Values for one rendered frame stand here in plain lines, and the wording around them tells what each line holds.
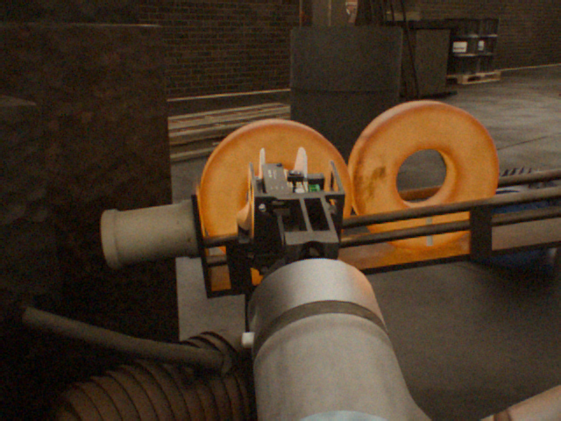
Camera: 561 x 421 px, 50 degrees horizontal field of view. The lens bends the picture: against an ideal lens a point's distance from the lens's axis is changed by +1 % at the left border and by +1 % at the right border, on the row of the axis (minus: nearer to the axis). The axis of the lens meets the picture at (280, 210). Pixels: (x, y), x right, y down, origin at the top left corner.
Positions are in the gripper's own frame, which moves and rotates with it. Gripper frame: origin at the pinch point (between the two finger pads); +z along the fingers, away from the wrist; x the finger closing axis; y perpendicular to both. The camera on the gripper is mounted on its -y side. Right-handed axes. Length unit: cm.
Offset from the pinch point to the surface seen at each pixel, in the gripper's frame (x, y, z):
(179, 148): 26, -173, 322
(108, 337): 17.1, -12.7, -7.9
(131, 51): 15.7, 4.8, 23.5
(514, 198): -23.6, -0.6, -3.9
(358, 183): -8.0, 0.2, -1.6
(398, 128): -11.9, 5.4, 0.2
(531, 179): -28.7, -2.2, 2.0
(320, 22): -82, -109, 400
